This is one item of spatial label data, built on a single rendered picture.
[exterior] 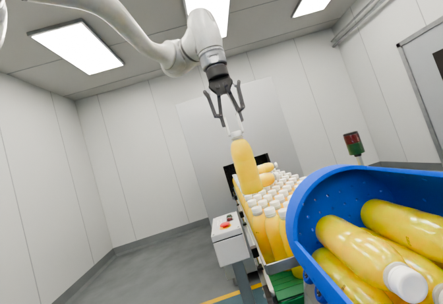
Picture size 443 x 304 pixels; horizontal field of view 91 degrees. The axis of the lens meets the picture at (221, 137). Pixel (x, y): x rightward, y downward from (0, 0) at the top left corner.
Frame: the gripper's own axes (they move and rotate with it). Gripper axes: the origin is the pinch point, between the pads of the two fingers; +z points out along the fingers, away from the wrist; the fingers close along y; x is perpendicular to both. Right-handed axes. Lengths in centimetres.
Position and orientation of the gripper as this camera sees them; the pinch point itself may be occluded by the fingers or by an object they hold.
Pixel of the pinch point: (233, 124)
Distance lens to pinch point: 73.1
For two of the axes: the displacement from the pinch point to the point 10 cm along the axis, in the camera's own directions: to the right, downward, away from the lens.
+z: 2.9, 9.5, -0.8
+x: 0.0, 0.8, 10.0
